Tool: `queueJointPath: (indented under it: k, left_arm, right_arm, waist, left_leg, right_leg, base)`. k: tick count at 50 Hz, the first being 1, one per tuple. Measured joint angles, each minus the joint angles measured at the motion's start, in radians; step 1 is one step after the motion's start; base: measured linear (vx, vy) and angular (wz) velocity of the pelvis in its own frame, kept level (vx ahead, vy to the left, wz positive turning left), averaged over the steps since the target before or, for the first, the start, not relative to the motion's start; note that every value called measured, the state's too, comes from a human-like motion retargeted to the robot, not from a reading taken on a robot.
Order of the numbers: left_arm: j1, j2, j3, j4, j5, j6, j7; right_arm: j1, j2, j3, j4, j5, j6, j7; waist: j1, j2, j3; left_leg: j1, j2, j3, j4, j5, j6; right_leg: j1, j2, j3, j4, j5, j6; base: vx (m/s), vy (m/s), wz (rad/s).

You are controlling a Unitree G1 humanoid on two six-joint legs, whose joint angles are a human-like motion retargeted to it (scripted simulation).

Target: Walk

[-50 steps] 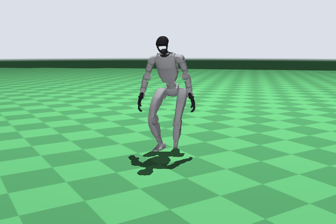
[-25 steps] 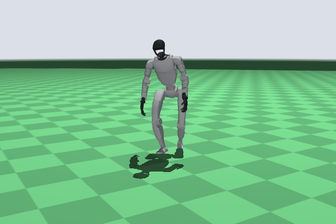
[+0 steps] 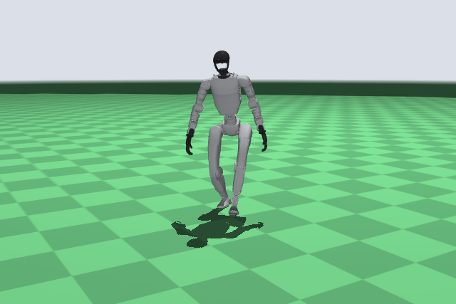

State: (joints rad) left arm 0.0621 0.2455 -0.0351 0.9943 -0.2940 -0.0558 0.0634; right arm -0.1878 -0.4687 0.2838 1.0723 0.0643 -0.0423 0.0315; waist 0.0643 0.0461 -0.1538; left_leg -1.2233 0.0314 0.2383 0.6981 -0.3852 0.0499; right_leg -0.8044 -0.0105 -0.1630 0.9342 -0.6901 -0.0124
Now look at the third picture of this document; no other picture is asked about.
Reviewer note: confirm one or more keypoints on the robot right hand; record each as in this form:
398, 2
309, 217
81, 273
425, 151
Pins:
188, 141

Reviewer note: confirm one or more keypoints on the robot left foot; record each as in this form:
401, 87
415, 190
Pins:
233, 211

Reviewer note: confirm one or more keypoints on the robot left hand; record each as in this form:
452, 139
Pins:
263, 134

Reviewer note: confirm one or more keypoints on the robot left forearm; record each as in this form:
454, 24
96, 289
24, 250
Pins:
257, 115

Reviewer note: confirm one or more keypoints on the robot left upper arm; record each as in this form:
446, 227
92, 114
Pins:
244, 81

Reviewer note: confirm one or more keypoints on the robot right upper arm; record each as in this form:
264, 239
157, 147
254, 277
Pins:
202, 92

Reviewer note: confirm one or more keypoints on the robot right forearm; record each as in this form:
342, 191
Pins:
193, 119

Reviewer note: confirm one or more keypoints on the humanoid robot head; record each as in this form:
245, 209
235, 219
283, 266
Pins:
222, 57

